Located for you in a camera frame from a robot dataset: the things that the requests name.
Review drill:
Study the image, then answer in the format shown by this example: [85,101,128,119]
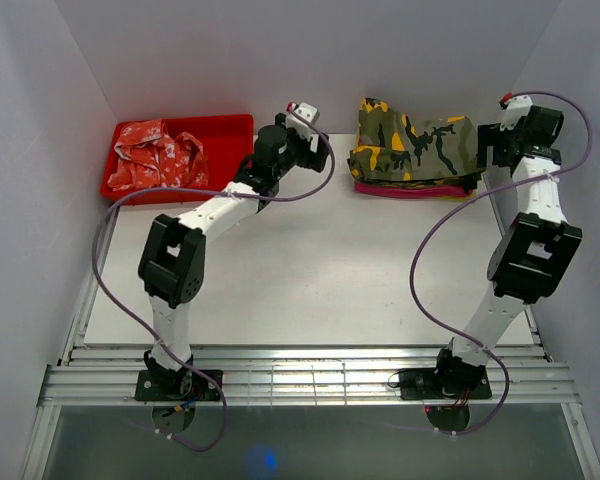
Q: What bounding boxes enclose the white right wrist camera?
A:
[498,93,533,131]

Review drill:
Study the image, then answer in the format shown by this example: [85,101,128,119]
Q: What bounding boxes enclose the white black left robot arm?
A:
[138,103,328,400]

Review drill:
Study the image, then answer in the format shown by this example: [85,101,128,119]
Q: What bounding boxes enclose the red plastic bin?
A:
[100,114,254,204]

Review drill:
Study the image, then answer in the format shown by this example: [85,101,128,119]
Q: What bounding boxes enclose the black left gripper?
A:
[274,115,331,181]

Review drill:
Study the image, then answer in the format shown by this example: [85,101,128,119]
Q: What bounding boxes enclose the yellow-green folded cloth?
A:
[443,190,477,202]

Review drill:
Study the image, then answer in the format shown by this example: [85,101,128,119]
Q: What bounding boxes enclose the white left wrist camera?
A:
[284,102,320,141]

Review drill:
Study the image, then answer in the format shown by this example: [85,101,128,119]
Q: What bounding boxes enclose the camouflage yellow green trousers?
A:
[347,98,485,192]

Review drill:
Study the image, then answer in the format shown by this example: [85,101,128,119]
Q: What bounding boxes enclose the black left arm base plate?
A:
[134,370,220,403]

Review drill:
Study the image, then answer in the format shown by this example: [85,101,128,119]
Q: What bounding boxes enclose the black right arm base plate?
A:
[398,367,492,400]

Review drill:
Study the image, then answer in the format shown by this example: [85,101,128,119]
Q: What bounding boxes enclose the pink folded towel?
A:
[354,182,472,199]

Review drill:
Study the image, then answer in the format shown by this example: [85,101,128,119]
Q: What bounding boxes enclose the orange white floral garment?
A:
[106,119,210,193]

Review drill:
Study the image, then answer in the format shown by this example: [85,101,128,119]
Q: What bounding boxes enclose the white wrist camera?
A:
[284,102,320,141]
[498,93,533,131]

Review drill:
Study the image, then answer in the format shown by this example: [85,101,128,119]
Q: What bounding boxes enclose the aluminium table edge rail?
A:
[39,345,580,407]

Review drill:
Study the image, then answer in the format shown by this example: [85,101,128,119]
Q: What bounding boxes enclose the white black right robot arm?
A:
[431,96,582,397]

